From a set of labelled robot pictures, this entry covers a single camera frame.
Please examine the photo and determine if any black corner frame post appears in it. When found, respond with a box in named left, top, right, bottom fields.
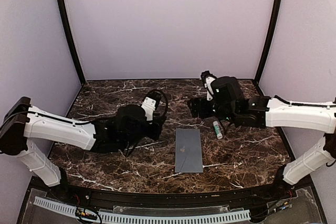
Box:
left=254, top=0, right=281, bottom=85
left=57, top=0, right=86, bottom=85

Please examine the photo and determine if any black right corner frame post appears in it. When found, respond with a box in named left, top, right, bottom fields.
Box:
left=254, top=0, right=281, bottom=85

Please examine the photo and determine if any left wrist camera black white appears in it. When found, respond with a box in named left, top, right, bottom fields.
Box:
left=141, top=89, right=169, bottom=123

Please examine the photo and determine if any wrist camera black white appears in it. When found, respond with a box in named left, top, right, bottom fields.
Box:
left=141, top=89, right=169, bottom=123
left=201, top=70, right=217, bottom=101

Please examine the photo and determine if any grey slotted cable duct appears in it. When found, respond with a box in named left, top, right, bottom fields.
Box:
left=34, top=196, right=251, bottom=223

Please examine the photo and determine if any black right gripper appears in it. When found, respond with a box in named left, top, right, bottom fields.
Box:
left=188, top=94, right=238, bottom=123

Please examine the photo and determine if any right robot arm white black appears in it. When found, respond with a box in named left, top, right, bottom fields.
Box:
left=187, top=71, right=335, bottom=200

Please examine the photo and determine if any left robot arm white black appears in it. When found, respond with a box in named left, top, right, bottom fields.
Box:
left=1, top=96, right=166, bottom=201

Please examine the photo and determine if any black left corner frame post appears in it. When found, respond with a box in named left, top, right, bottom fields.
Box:
left=57, top=0, right=86, bottom=85

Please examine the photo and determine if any black front table rail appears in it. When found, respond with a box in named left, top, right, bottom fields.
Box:
left=54, top=167, right=292, bottom=213

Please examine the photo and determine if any small circuit board with wires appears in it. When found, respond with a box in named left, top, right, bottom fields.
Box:
left=75, top=207, right=99, bottom=221

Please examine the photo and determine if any green white glue stick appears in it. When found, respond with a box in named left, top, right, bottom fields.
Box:
left=213, top=121, right=223, bottom=140

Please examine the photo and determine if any grey-blue paper envelope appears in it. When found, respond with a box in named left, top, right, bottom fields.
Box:
left=175, top=128, right=203, bottom=173

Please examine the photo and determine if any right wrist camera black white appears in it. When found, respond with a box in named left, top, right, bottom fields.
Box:
left=201, top=70, right=217, bottom=101

